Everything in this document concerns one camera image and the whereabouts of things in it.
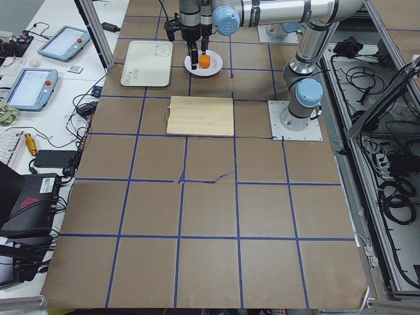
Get orange fruit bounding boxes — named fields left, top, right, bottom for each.
left=199, top=54, right=211, bottom=69

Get black laptop power brick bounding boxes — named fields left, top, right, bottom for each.
left=33, top=150, right=76, bottom=168

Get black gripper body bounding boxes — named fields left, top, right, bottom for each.
left=180, top=20, right=201, bottom=43

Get brass cylinder tool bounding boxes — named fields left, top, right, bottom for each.
left=25, top=133, right=38, bottom=156

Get green white plush toy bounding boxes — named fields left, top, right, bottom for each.
left=0, top=99, right=20, bottom=126

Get upper blue teach pendant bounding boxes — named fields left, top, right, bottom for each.
left=37, top=26, right=91, bottom=62

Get white round plate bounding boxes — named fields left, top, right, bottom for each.
left=184, top=50, right=223, bottom=77

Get aluminium frame post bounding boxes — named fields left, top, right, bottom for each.
left=74, top=0, right=115, bottom=70

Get light wooden cutting board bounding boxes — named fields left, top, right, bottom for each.
left=167, top=96, right=234, bottom=137

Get black computer box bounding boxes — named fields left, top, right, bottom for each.
left=1, top=171, right=60, bottom=238

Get cream rectangular tray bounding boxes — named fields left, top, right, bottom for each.
left=121, top=41, right=173, bottom=87

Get black cloth bundle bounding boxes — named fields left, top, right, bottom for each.
left=333, top=36, right=364, bottom=58

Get lower blue teach pendant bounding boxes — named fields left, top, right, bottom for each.
left=6, top=68, right=58, bottom=112

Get black coiled cables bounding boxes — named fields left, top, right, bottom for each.
left=377, top=180, right=418, bottom=226

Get blue teach pendant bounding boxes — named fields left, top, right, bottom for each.
left=6, top=68, right=58, bottom=112
left=37, top=26, right=91, bottom=62

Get white keyboard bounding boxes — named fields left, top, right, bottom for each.
left=0, top=131, right=24, bottom=167

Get black power adapter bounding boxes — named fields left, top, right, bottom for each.
left=101, top=22, right=121, bottom=33

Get small white card box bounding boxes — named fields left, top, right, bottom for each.
left=68, top=66, right=83, bottom=74

